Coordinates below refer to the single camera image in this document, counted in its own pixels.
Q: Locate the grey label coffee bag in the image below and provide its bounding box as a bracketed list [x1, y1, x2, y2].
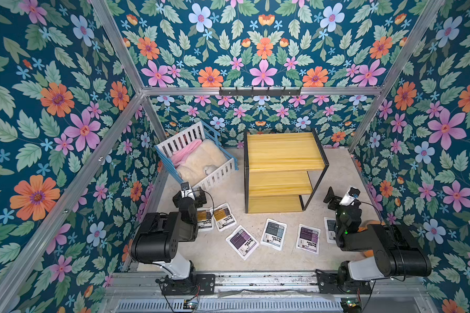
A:
[260, 219, 287, 251]
[324, 217, 336, 245]

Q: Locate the purple label coffee bag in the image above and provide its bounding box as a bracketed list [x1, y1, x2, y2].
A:
[225, 225, 260, 260]
[296, 224, 321, 254]

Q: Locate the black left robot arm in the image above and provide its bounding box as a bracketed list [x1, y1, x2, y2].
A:
[129, 183, 207, 282]

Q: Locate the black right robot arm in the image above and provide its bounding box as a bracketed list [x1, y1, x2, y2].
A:
[324, 187, 432, 284]

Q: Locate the yellow label coffee bag left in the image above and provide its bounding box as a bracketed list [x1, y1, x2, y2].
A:
[197, 208, 214, 232]

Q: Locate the yellow label coffee bag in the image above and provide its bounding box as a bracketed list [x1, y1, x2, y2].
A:
[213, 203, 237, 232]
[197, 208, 214, 232]

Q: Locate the yellow label coffee bag right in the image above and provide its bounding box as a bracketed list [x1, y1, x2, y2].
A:
[213, 203, 237, 232]

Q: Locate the yellow wooden three-tier shelf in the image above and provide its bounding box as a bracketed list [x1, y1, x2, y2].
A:
[244, 130, 330, 214]

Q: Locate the pink blanket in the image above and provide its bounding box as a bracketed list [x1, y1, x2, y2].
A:
[171, 139, 202, 168]

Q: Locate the white and blue toy crib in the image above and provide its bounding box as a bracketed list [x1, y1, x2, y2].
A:
[155, 121, 238, 191]

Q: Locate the cream fluffy blanket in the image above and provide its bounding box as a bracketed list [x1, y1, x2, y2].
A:
[176, 139, 228, 185]

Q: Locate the orange plush fish toy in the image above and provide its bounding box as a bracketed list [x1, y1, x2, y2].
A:
[359, 220, 386, 258]

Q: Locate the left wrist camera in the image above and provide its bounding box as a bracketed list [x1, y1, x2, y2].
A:
[180, 182, 195, 199]

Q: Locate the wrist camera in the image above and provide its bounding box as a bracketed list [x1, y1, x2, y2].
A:
[339, 186, 360, 206]
[180, 182, 195, 199]

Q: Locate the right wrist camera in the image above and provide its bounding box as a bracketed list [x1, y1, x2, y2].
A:
[339, 186, 360, 206]

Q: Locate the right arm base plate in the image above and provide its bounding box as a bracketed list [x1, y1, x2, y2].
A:
[315, 269, 372, 295]

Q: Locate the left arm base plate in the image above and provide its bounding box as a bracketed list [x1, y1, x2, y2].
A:
[159, 274, 216, 296]

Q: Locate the white perforated cable tray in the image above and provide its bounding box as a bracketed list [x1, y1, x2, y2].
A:
[116, 298, 343, 312]

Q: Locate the black wall hook rail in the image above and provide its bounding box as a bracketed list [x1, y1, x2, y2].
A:
[218, 87, 302, 97]

